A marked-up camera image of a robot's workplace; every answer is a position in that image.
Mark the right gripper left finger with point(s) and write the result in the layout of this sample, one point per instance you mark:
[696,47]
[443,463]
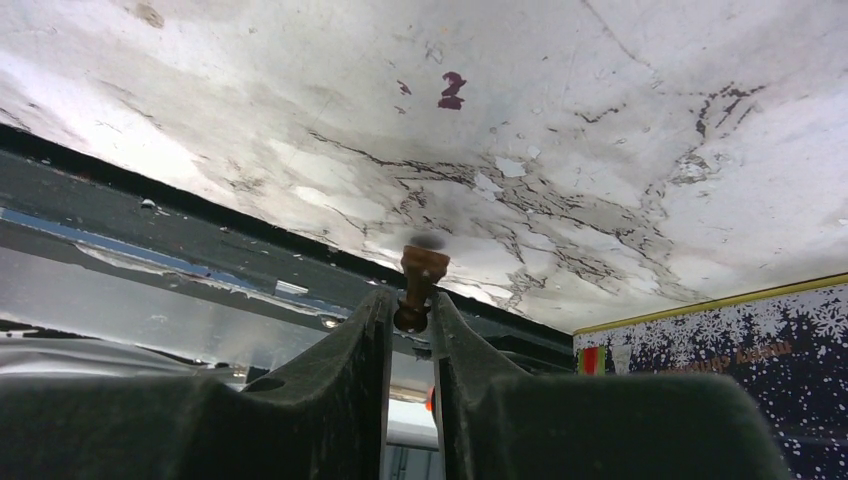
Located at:
[322,415]

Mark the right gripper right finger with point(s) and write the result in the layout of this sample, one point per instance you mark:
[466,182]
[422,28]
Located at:
[497,421]

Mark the dark pawn passed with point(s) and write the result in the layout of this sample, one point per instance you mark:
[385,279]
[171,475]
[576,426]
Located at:
[423,269]

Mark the empty gold tin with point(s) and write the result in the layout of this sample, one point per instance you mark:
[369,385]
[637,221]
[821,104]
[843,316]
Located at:
[786,347]

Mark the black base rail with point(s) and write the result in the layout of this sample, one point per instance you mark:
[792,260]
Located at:
[96,250]

